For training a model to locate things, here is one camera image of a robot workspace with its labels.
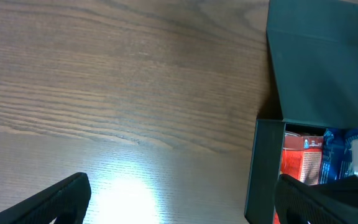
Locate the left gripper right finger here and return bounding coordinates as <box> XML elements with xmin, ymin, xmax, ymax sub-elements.
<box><xmin>274</xmin><ymin>174</ymin><xmax>358</xmax><ymax>224</ymax></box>

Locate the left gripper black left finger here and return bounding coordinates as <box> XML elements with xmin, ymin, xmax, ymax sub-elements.
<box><xmin>0</xmin><ymin>172</ymin><xmax>91</xmax><ymax>224</ymax></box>

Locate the blue snack bar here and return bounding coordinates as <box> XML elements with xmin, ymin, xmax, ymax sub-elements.
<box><xmin>319</xmin><ymin>128</ymin><xmax>358</xmax><ymax>184</ymax></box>

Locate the orange red cardboard box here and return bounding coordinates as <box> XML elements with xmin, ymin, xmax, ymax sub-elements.
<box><xmin>273</xmin><ymin>130</ymin><xmax>324</xmax><ymax>224</ymax></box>

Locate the black gift box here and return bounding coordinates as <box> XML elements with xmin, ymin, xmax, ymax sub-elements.
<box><xmin>244</xmin><ymin>0</ymin><xmax>358</xmax><ymax>223</ymax></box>

